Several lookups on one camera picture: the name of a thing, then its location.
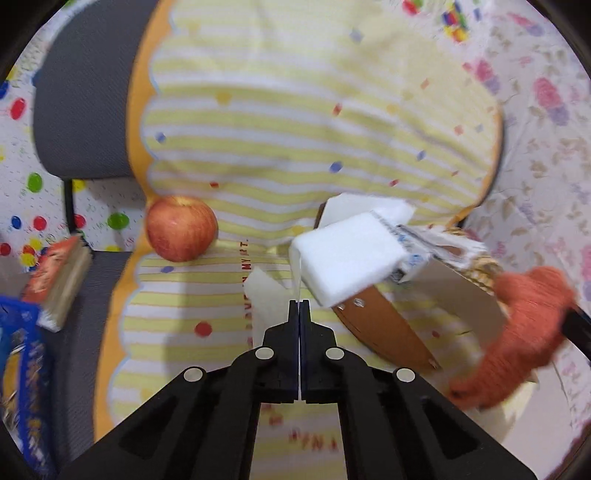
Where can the blue printed box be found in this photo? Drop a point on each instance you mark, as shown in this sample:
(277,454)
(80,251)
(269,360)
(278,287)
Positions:
(21,383)

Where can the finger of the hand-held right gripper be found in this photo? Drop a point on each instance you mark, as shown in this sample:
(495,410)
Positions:
(577,330)

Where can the white paper sheet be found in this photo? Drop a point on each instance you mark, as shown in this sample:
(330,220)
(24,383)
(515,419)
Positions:
(351,207)

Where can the white foam block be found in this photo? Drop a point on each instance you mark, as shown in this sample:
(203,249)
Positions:
(351,258)

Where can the grey office chair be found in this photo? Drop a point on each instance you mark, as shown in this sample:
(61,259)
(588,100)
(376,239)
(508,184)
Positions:
(83,92)

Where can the floral sheet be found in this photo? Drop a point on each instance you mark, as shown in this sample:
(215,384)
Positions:
(549,152)

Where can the red apple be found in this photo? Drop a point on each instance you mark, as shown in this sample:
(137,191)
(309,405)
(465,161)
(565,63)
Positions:
(181,228)

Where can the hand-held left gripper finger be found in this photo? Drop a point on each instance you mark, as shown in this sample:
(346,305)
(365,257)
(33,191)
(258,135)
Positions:
(304,350)
(295,350)

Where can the brown wooden board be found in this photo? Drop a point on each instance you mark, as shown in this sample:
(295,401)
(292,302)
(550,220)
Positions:
(383,325)

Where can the yellow striped cloth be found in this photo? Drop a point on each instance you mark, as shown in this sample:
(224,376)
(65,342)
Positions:
(300,115)

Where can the woven bamboo basket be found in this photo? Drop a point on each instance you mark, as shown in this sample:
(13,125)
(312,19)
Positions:
(482,272)

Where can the small white paper piece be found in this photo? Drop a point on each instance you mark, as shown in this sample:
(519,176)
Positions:
(265,297)

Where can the white cardboard piece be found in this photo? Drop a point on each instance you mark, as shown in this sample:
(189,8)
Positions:
(466,300)

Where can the polka dot sheet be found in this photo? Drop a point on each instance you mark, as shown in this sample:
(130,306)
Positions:
(27,203)

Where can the orange knitted cloth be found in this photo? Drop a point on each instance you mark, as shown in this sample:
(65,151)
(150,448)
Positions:
(521,332)

